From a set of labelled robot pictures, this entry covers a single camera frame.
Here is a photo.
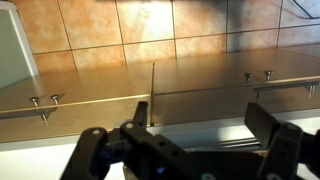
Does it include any drawer with steel handle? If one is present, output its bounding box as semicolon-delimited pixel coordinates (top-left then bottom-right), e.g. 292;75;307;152
152;44;320;125
0;64;153;143

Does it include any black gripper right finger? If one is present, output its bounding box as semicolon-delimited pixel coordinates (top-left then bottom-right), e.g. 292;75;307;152
244;102;280;148

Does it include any left drawer with steel handle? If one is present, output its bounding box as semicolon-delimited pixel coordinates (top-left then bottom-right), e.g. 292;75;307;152
0;64;153;143

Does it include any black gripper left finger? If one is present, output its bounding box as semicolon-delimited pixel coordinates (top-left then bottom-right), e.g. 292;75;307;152
133;101;148;128

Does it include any right drawer with steel handle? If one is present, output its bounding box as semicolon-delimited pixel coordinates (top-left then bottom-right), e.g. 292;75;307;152
152;44;320;125

